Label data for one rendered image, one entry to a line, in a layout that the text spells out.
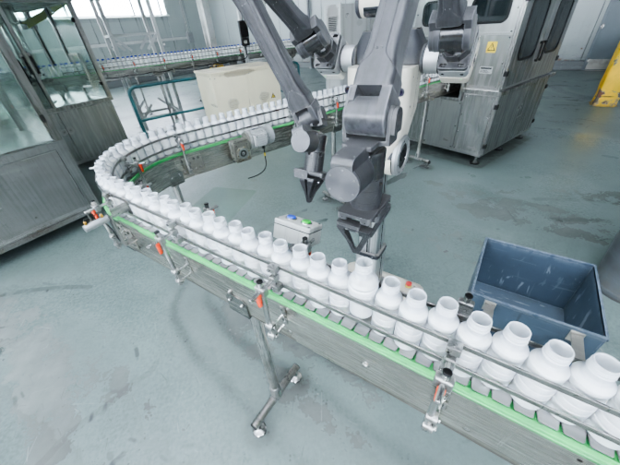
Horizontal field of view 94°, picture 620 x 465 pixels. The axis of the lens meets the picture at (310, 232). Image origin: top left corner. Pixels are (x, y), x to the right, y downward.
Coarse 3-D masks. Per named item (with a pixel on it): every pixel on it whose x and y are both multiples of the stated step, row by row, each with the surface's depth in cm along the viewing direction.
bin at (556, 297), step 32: (480, 256) 98; (512, 256) 104; (544, 256) 98; (480, 288) 114; (512, 288) 110; (544, 288) 104; (576, 288) 98; (512, 320) 83; (544, 320) 78; (576, 320) 91; (576, 352) 71
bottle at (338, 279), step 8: (336, 264) 70; (344, 264) 70; (336, 272) 68; (344, 272) 68; (328, 280) 70; (336, 280) 69; (344, 280) 69; (336, 288) 69; (344, 288) 69; (336, 296) 71; (336, 304) 73; (344, 304) 73
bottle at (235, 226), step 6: (234, 222) 87; (240, 222) 85; (234, 228) 84; (240, 228) 85; (234, 234) 85; (240, 234) 86; (234, 240) 85; (240, 240) 86; (240, 246) 87; (234, 252) 88; (234, 258) 91; (240, 258) 89
